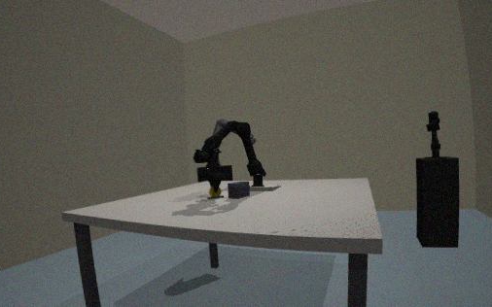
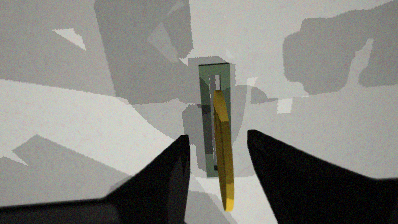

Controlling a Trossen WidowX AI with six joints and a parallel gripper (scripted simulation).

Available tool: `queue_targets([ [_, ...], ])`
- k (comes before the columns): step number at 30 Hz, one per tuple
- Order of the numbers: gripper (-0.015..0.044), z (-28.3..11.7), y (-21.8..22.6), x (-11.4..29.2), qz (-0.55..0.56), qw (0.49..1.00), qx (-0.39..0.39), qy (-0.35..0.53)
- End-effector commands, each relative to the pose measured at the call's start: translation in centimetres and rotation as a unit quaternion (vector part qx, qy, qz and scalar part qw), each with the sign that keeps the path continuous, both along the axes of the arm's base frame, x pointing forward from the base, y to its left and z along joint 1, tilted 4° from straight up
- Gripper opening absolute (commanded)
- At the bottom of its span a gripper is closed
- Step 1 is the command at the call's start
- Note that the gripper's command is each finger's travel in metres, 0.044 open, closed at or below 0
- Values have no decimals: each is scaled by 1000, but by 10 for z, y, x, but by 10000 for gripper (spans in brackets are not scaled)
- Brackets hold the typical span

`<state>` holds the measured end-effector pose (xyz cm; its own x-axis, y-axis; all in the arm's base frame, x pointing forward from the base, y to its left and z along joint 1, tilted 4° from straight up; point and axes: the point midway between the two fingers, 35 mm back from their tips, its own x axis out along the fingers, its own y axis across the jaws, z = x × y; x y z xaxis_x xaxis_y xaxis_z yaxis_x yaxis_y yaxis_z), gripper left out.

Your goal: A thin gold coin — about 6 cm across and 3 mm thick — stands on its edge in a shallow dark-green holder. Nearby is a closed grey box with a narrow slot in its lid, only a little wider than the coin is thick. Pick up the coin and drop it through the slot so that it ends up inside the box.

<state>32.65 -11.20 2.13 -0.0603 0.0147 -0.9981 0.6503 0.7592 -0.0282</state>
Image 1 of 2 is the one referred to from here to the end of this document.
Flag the gold coin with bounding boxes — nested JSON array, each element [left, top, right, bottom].
[[209, 187, 221, 197]]

